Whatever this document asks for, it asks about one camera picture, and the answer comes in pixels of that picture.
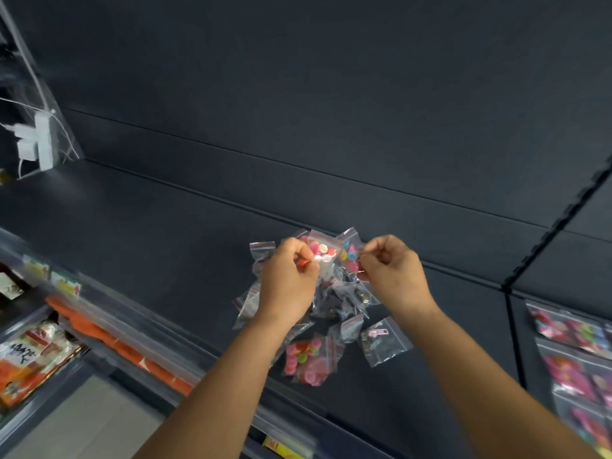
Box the brown white snack packet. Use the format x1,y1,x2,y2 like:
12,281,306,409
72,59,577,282
0,272,25,302

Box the yellow green price label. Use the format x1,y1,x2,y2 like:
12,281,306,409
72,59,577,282
21,254,50,281
50,271,82,298

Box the clear package with white item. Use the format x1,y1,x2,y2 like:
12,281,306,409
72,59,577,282
0,0,85,180

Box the person's left forearm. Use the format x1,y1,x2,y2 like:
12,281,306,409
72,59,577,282
133,314,297,459

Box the person's right forearm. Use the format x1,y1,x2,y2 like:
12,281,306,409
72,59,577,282
399,304,601,459

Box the person's right hand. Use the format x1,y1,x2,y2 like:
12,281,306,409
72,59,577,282
358,235,439,321

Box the person's left hand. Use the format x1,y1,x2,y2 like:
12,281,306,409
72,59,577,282
256,237,320,330

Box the grid of arranged button bags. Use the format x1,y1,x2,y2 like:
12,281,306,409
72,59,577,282
525,300,612,459

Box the red white snack packet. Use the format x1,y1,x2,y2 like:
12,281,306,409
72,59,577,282
0,322,82,409

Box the pile of transparent button bags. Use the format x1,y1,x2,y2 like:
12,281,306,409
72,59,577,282
231,228,414,388

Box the blue yellow snack packet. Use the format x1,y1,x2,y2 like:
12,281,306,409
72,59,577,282
261,434,307,459

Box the row of orange boxes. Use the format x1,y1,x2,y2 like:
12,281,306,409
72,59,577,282
45,296,194,397

